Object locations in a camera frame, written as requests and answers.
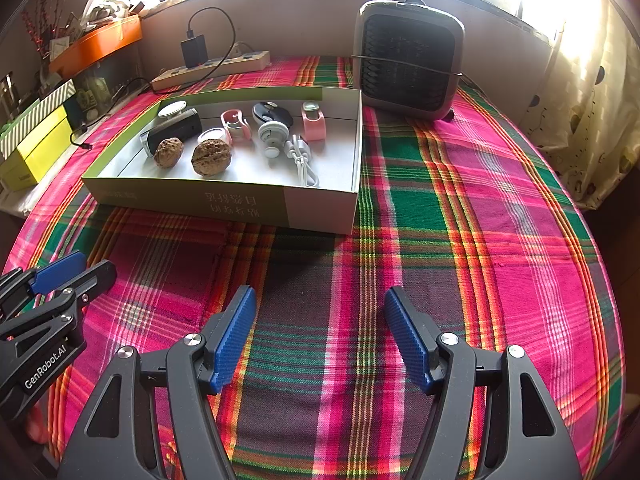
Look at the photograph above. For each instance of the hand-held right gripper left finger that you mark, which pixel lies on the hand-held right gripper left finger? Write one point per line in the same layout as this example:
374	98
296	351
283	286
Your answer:
232	340

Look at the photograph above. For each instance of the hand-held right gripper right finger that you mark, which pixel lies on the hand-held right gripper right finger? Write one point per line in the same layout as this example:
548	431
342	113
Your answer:
410	340

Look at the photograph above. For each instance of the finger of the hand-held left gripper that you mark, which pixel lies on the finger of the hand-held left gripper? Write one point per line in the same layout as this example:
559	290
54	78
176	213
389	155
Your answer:
97	275
57	266

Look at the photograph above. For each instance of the green white cardboard box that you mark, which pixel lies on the green white cardboard box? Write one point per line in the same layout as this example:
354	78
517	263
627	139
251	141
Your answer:
240	207

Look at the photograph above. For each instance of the small brown walnut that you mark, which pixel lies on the small brown walnut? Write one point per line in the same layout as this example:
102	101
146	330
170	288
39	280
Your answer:
169	152

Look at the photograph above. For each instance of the large brown walnut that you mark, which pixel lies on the large brown walnut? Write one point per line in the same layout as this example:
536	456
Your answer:
212	158

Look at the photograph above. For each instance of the black rectangular device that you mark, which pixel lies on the black rectangular device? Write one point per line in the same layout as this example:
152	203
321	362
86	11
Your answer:
180	127

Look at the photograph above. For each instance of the white jar clear lid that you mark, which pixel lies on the white jar clear lid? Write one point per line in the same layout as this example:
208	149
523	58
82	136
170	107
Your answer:
212	135

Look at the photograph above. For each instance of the green spool white top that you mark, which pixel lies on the green spool white top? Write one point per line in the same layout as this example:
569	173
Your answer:
172	108

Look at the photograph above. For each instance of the pink oval dispenser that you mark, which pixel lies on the pink oval dispenser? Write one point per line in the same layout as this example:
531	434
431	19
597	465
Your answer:
232	134

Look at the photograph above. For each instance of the white mushroom-shaped plug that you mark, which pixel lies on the white mushroom-shaped plug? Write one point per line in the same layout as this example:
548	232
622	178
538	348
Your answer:
272	132

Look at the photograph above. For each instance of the pink clip green pad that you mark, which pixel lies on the pink clip green pad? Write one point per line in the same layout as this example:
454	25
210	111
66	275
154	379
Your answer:
314	127

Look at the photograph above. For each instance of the black round case white eyes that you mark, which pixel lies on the black round case white eyes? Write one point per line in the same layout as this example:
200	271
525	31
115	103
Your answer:
262	112

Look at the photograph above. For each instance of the plaid tablecloth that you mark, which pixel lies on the plaid tablecloth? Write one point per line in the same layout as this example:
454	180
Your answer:
450	235

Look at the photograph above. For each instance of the yellow box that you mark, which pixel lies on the yellow box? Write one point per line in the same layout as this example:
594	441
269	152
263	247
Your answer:
40	155

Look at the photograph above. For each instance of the green striped box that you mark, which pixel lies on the green striped box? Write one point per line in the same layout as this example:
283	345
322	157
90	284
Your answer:
35	115

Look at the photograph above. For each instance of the green patterned jar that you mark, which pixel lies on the green patterned jar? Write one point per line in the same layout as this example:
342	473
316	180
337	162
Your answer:
90	100

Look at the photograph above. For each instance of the metal container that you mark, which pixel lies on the metal container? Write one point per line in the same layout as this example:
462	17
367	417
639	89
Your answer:
7	92

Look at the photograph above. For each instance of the orange tray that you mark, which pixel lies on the orange tray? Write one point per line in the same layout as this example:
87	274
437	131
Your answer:
95	42

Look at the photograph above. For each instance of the red berry branches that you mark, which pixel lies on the red berry branches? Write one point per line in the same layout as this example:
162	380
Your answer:
42	30

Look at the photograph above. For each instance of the black charger adapter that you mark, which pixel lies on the black charger adapter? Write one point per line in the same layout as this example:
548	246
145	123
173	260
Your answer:
193	52

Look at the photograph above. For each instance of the beige power strip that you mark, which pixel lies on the beige power strip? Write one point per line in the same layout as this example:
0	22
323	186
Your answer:
235	63

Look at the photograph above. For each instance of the paper clutter pile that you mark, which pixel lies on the paper clutter pile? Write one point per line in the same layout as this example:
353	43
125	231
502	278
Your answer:
105	7

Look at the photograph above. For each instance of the grey space heater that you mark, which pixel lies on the grey space heater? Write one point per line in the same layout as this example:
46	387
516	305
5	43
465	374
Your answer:
407	55

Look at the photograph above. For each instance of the cream patterned curtain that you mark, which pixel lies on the cream patterned curtain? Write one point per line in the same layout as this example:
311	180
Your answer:
590	110

